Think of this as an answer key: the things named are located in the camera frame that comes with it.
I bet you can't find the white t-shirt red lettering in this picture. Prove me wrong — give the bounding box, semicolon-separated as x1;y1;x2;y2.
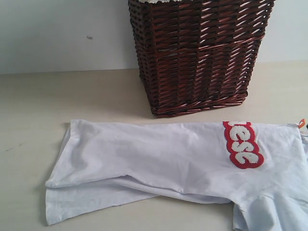
46;120;308;231

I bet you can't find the dark brown wicker basket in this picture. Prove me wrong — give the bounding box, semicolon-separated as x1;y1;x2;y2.
128;0;274;117

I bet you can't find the white lace basket liner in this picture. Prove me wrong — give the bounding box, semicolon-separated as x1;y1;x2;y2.
138;0;182;4

